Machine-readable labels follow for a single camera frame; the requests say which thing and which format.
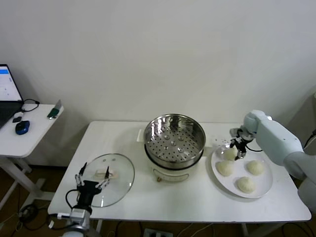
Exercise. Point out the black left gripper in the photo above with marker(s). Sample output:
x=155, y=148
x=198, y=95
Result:
x=87, y=188

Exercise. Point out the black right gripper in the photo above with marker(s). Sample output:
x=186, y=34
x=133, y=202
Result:
x=243, y=139

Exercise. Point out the white steamed baozi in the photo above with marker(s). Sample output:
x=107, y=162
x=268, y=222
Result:
x=225, y=169
x=255, y=168
x=229, y=155
x=245, y=185

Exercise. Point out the round glass lid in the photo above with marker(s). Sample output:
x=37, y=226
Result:
x=123, y=172

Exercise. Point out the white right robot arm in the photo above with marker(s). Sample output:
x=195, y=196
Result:
x=271, y=133

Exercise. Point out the stainless steel steamer basket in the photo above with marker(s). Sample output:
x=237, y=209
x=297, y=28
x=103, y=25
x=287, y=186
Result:
x=172, y=150

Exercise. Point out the white round plate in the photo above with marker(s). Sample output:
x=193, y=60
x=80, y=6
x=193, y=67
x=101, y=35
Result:
x=261, y=187

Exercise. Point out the cream electric cooker base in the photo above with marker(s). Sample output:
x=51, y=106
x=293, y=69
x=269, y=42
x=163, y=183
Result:
x=170, y=175

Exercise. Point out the white side table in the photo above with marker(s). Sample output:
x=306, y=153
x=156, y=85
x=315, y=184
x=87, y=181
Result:
x=14, y=172

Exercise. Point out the blue computer mouse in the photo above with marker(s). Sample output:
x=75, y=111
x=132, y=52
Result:
x=22, y=127

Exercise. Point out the floor power strip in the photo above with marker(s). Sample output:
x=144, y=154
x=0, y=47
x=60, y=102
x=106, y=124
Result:
x=158, y=233

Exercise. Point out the small black flat gadget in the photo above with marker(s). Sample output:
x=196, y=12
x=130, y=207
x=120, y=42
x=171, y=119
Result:
x=17, y=120

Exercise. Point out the small white adapter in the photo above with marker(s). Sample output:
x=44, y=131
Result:
x=19, y=114

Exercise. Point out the open black laptop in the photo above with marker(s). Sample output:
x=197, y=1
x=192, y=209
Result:
x=7, y=86

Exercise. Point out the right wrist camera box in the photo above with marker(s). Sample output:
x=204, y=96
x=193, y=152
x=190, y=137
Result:
x=233, y=131

